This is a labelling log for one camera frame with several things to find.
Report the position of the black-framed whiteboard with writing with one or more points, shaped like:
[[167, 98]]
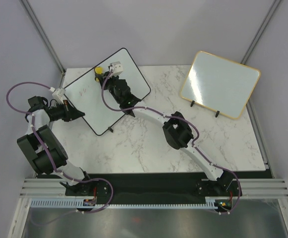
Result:
[[84, 93]]

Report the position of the white slotted cable duct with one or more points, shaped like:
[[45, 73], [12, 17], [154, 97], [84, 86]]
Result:
[[83, 204]]

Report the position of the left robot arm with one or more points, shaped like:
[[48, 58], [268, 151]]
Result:
[[40, 146]]

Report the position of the aluminium frame rail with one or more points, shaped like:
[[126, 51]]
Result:
[[251, 188]]

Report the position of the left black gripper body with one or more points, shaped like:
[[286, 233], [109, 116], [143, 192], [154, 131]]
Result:
[[67, 111]]

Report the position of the black orange-board stand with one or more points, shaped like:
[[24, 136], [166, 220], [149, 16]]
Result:
[[217, 113]]

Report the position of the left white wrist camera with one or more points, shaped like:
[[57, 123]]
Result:
[[58, 94]]

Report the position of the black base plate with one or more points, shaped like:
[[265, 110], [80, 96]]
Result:
[[145, 199]]

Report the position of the orange-framed whiteboard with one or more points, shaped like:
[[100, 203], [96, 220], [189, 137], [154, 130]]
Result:
[[220, 85]]

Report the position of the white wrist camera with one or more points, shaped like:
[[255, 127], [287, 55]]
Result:
[[58, 94], [115, 68]]

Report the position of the yellow black eraser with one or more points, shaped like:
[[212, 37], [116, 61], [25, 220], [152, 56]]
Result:
[[98, 71]]

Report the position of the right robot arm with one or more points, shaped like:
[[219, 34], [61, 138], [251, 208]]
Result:
[[178, 134]]

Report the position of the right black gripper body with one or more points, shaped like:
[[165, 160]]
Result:
[[109, 81]]

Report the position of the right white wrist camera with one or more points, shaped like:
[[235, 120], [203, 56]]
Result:
[[115, 68]]

